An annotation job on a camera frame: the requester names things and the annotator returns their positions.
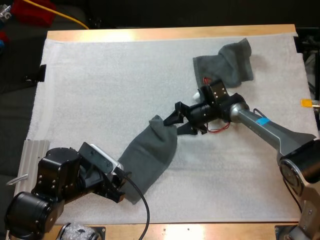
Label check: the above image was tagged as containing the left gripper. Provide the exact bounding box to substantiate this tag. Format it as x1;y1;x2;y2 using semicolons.
82;169;126;204

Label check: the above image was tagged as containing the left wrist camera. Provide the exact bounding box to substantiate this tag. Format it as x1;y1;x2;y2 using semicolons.
86;142;125;176

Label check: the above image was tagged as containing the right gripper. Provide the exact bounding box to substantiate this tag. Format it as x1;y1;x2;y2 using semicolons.
163;101;216;137

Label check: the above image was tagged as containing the ribbed aluminium rail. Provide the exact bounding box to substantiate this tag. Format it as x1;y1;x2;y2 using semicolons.
18;139;51;186

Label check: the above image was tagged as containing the dark clamp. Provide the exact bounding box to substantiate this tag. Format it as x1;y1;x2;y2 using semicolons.
37;64;48;83

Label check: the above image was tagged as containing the black cable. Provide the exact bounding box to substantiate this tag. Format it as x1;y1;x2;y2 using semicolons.
115;167;151;240
252;107;270;120

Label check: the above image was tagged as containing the dark grey-green towel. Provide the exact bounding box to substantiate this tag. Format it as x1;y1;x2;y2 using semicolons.
116;114;179;206
192;37;255;89

